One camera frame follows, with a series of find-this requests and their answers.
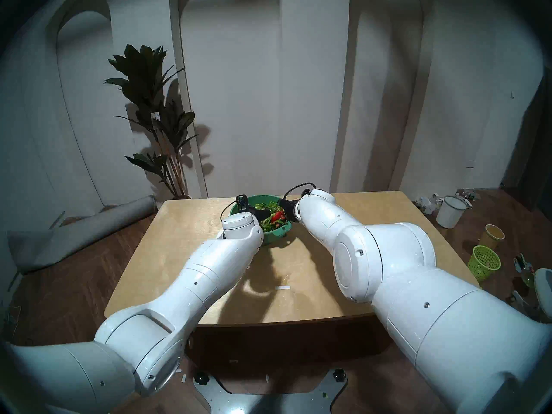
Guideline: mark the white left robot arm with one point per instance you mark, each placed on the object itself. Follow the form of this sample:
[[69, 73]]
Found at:
[[194, 279]]

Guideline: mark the green mesh basket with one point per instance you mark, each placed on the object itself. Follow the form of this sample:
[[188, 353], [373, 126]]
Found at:
[[483, 264]]

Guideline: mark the green plastic item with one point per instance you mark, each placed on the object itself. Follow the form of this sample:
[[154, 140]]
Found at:
[[527, 277]]

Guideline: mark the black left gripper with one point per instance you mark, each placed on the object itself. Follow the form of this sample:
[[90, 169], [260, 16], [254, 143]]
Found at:
[[243, 205]]

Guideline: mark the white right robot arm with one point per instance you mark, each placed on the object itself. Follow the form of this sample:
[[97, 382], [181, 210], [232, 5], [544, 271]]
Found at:
[[388, 253]]

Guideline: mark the rolled grey mat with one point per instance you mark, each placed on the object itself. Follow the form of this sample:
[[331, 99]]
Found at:
[[77, 236]]

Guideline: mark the mixed lettuce tomato salad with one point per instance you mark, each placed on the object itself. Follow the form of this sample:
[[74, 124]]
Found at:
[[271, 221]]

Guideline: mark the black base knob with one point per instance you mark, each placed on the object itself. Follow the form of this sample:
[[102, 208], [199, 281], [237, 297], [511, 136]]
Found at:
[[201, 378], [340, 375]]

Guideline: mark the crumpled white paper litter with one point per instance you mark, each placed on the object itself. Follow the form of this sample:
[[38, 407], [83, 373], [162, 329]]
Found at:
[[427, 205]]

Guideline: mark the green plastic salad bowl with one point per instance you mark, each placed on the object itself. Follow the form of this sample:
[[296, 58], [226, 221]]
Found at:
[[276, 235]]

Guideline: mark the white bucket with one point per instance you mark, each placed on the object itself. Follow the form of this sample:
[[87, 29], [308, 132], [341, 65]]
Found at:
[[450, 214]]

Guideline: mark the yellow paper cup bin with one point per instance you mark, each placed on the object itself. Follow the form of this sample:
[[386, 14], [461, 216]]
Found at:
[[491, 239]]

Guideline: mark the small litter pile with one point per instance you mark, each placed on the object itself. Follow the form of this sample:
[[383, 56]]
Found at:
[[468, 196]]

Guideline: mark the tall potted plant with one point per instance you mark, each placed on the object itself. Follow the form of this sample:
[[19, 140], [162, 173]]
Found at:
[[146, 81]]

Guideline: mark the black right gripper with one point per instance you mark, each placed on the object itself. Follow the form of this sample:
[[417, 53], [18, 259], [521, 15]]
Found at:
[[291, 210]]

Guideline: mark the white swivel chair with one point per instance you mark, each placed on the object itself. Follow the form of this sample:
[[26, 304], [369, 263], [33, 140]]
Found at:
[[544, 288]]

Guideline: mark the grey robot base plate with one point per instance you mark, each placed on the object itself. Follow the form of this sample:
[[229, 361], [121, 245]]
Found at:
[[276, 402]]

